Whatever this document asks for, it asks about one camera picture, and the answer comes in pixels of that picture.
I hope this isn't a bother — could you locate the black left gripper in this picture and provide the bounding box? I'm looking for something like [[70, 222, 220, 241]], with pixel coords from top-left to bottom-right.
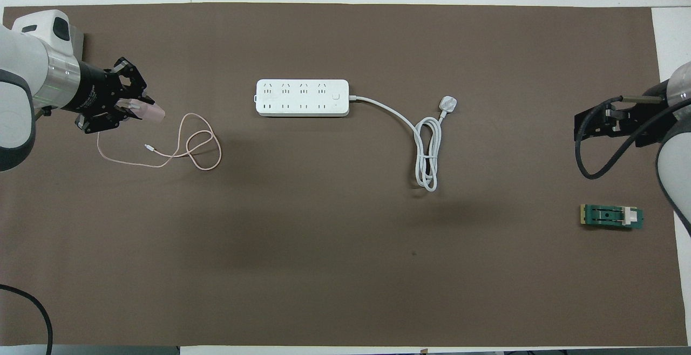
[[62, 57, 147, 134]]

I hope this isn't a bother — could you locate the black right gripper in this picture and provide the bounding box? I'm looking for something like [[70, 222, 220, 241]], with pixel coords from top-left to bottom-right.
[[574, 101, 667, 148]]

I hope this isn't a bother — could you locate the pink charger adapter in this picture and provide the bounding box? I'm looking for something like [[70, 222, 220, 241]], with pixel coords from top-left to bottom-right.
[[120, 99, 166, 123]]

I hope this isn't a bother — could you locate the pink charging cable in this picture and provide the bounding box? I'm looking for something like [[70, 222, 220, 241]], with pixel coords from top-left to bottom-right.
[[97, 112, 222, 172]]

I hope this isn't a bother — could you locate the white power strip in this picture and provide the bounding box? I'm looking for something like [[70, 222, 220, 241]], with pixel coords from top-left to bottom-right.
[[255, 79, 350, 118]]

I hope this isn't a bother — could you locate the brown table mat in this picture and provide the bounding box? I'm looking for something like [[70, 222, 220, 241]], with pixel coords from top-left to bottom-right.
[[0, 2, 682, 347]]

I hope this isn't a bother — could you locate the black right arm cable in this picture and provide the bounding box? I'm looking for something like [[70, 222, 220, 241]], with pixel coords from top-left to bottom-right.
[[574, 95, 691, 180]]

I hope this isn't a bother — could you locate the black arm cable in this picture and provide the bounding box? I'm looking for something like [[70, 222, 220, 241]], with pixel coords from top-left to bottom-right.
[[574, 95, 691, 180], [0, 284, 53, 355]]

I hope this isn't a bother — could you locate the green knife switch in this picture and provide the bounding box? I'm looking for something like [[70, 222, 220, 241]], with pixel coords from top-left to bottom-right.
[[580, 203, 645, 231]]

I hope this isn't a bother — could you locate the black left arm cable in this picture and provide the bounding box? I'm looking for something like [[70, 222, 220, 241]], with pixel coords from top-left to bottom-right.
[[0, 284, 53, 355]]

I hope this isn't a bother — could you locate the white power strip cord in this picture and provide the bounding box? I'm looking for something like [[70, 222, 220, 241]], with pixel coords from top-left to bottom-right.
[[348, 95, 444, 193]]

